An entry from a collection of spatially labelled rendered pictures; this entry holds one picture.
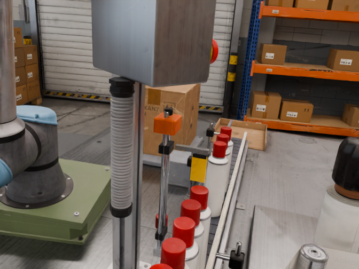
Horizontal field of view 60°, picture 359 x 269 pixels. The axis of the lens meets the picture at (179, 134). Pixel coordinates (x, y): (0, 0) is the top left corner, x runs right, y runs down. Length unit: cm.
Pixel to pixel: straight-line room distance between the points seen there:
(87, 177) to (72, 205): 14
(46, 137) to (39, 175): 10
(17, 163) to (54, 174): 17
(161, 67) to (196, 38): 6
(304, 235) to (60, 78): 504
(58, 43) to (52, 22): 32
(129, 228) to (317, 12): 394
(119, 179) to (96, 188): 46
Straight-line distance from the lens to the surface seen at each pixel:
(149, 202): 100
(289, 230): 88
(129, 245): 68
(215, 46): 46
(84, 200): 88
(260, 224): 88
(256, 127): 177
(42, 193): 88
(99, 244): 85
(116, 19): 45
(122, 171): 46
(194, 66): 42
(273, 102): 444
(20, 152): 73
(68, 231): 84
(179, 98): 116
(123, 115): 43
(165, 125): 57
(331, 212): 70
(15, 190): 89
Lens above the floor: 136
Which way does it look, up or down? 20 degrees down
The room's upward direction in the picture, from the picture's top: 4 degrees clockwise
